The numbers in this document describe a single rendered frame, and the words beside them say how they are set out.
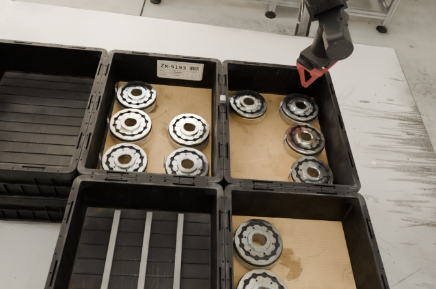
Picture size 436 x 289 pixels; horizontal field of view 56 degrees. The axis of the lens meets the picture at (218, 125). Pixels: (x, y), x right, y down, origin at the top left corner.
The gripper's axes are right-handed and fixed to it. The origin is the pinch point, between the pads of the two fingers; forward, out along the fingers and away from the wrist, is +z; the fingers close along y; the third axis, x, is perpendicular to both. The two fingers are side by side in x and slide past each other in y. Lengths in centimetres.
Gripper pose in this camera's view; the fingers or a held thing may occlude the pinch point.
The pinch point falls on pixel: (311, 78)
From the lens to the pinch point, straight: 109.3
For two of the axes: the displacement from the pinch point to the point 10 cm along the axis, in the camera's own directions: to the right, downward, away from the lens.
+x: -7.2, -5.8, 4.0
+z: -1.0, 6.5, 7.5
